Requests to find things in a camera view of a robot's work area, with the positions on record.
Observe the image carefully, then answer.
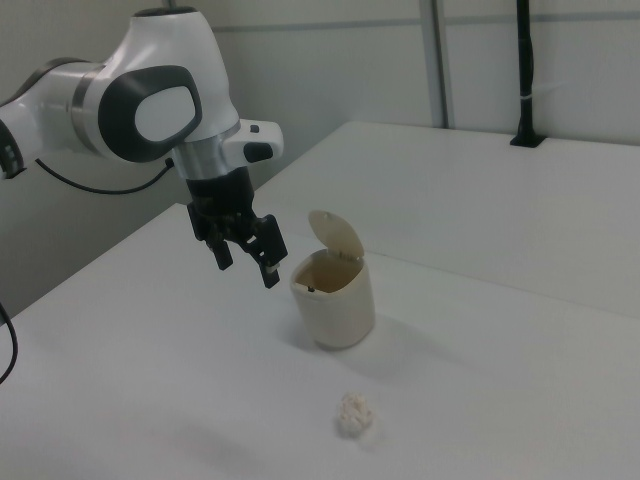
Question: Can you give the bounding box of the white zip tie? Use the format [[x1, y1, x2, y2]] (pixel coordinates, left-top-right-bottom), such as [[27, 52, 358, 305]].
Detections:
[[518, 81, 557, 102]]

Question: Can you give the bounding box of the white paper trash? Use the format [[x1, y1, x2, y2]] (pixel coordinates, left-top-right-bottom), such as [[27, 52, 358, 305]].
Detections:
[[335, 392, 377, 438]]

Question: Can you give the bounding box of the grey partition post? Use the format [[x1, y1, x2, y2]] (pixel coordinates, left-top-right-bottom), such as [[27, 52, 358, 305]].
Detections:
[[428, 0, 450, 129]]

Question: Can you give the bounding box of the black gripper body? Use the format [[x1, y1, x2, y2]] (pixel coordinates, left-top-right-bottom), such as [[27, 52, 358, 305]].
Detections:
[[185, 168, 258, 221]]

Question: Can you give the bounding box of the black pole with clamp base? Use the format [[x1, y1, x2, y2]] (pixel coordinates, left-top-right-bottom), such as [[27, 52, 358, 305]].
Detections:
[[509, 0, 547, 149]]

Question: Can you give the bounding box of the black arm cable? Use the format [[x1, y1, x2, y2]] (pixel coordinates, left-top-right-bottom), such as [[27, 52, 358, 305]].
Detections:
[[0, 155, 175, 386]]

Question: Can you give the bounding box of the small cream bin with lid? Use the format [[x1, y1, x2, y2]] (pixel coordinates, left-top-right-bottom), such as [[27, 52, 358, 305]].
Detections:
[[291, 208, 377, 352]]

